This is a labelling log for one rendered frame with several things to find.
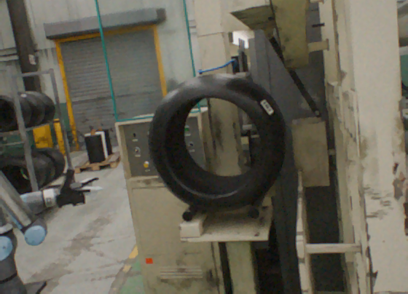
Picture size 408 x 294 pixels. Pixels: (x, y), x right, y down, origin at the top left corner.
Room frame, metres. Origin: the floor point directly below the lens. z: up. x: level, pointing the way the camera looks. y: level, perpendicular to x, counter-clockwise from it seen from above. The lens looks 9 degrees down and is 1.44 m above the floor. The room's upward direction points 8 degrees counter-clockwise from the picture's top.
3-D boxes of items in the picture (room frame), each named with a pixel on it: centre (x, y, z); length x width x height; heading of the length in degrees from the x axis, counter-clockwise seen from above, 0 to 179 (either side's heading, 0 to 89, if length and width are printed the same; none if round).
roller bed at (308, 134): (1.80, -0.49, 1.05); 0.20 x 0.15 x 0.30; 165
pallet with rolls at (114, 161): (8.12, 2.22, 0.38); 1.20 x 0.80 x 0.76; 3
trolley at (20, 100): (5.11, 2.33, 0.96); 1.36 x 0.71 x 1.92; 175
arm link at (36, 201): (1.60, 0.76, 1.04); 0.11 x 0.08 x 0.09; 111
